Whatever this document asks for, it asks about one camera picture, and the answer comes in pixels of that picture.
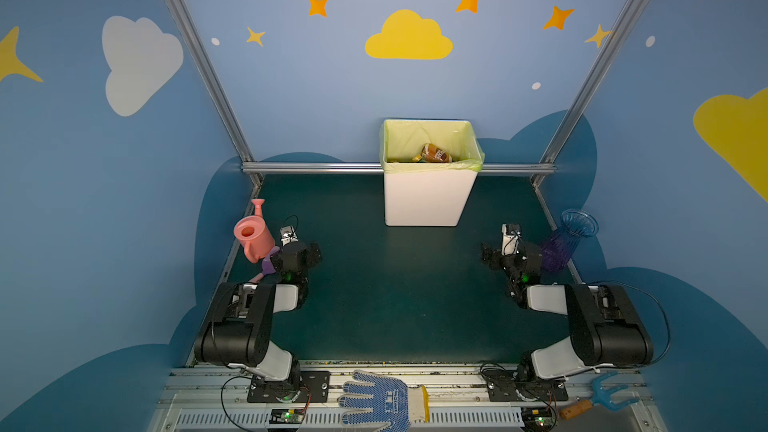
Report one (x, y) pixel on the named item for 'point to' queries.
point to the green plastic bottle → (417, 158)
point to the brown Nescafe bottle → (431, 153)
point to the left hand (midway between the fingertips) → (301, 244)
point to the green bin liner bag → (401, 140)
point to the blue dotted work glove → (394, 402)
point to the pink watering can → (255, 234)
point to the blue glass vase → (559, 245)
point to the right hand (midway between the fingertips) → (501, 239)
